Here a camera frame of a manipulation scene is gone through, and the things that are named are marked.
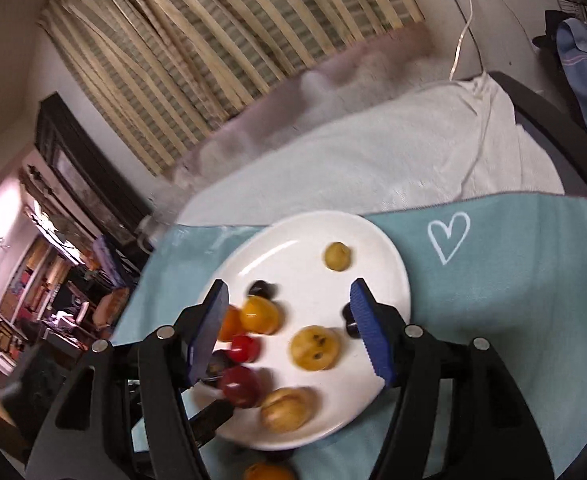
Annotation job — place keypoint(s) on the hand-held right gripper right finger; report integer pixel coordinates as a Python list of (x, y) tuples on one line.
[(371, 332)]

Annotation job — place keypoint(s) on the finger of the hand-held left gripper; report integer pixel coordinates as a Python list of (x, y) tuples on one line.
[(213, 417)]

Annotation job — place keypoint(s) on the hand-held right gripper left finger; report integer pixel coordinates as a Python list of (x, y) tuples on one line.
[(208, 330)]

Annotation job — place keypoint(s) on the orange tangerine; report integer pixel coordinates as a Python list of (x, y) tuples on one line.
[(259, 314), (268, 472), (229, 324)]

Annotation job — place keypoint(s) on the dark wrinkled date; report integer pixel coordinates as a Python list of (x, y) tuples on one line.
[(219, 362)]

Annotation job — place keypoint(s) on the small red fruit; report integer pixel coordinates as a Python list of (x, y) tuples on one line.
[(245, 347)]

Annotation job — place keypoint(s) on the red apple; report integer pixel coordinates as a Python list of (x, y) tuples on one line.
[(238, 385)]

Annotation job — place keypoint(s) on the yellow spotted fruit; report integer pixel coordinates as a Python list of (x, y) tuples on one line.
[(315, 347)]

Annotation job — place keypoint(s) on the round tan fruit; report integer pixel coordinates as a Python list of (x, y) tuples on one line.
[(286, 409)]

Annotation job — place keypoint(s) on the white oval plate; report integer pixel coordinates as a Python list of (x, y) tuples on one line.
[(303, 290)]

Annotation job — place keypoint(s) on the yellow-green longan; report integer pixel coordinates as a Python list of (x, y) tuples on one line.
[(337, 256)]

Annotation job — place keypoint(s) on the brown wooden stool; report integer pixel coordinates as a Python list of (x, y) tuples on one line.
[(111, 310)]

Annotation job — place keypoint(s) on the white kettle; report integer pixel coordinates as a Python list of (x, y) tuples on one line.
[(149, 230)]

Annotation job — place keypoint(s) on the teal printed blanket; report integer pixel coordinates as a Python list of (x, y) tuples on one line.
[(498, 310)]

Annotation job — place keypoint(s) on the white towel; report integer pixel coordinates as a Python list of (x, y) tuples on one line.
[(373, 160)]

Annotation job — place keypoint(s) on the dark framed painting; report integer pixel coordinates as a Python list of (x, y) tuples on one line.
[(88, 175)]

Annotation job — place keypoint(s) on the checked beige curtain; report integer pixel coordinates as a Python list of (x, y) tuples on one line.
[(213, 35)]

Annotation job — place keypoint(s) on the black hat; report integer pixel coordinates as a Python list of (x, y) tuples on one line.
[(548, 30)]

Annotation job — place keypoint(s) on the black bed frame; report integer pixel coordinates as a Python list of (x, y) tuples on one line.
[(558, 125)]

